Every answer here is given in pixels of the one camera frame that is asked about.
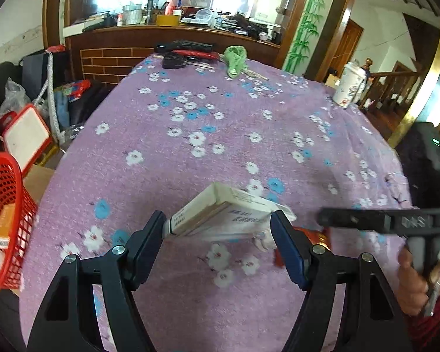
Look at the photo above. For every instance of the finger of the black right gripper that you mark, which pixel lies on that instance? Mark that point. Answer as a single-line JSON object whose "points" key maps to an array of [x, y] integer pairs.
{"points": [[374, 221]]}

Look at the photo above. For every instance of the white medicine box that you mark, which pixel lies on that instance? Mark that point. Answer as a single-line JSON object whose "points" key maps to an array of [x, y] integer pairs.
{"points": [[222, 213]]}

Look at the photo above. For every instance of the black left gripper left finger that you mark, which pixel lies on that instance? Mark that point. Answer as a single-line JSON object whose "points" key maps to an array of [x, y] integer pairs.
{"points": [[67, 320]]}

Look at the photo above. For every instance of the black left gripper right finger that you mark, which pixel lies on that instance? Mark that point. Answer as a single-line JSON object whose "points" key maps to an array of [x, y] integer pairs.
{"points": [[371, 318]]}

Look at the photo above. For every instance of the purple floral tablecloth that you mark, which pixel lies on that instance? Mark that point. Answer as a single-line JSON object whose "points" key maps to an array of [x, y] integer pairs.
{"points": [[158, 140]]}

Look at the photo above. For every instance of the orange cardboard box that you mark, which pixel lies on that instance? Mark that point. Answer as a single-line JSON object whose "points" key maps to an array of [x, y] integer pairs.
{"points": [[6, 221]]}

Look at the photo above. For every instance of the white patterned paper cup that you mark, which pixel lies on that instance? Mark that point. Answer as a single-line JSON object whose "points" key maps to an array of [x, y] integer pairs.
{"points": [[351, 79]]}

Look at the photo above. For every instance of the black red tool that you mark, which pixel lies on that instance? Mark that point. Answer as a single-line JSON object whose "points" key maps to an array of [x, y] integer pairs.
{"points": [[188, 48]]}

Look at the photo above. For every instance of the green cloth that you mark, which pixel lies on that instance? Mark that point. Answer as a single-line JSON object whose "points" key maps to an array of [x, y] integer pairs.
{"points": [[235, 58]]}

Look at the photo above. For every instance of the right hand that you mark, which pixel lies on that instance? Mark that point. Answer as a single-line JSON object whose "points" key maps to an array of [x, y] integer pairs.
{"points": [[412, 290]]}

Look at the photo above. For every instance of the red plastic basket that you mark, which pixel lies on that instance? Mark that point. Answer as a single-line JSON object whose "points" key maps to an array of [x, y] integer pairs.
{"points": [[17, 214]]}

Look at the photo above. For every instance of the metal pot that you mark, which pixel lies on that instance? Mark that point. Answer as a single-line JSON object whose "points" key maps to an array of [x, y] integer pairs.
{"points": [[132, 14]]}

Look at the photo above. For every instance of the red framed white board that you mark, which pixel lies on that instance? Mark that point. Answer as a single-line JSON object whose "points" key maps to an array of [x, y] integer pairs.
{"points": [[26, 137]]}

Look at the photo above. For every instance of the brown wooden door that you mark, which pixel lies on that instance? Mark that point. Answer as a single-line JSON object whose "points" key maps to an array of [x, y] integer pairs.
{"points": [[346, 47]]}

